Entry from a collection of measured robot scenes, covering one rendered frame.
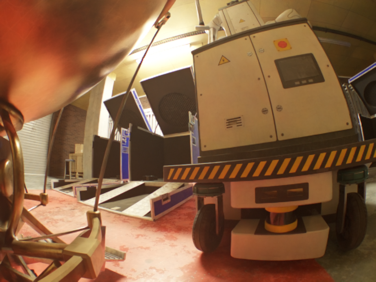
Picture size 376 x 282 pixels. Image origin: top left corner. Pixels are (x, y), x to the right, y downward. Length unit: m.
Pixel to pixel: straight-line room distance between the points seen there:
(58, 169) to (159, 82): 5.82
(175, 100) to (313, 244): 2.51
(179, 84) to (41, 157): 5.79
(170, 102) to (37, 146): 5.46
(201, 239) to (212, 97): 0.49
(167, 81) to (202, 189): 2.11
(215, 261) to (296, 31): 0.86
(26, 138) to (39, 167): 1.18
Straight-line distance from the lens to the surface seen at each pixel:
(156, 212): 0.99
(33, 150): 6.63
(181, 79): 2.38
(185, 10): 3.42
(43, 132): 6.85
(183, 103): 2.58
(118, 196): 1.57
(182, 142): 2.76
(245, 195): 0.39
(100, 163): 3.04
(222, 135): 0.52
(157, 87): 2.54
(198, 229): 0.49
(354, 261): 0.55
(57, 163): 7.16
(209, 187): 0.49
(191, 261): 0.54
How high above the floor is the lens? 0.31
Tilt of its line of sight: 11 degrees up
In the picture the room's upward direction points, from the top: 3 degrees counter-clockwise
